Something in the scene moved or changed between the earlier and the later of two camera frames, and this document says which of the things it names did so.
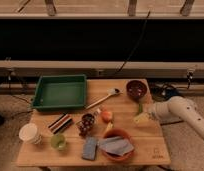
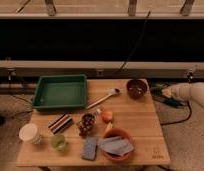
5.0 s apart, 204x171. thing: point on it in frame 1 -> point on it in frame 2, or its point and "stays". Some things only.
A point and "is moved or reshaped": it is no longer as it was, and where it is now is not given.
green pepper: x=140 y=108 is moved or reshaped
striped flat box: x=60 y=123 stays
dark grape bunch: x=85 y=124 stays
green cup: x=58 y=142 stays
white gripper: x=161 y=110 -> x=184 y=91
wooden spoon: x=111 y=92 stays
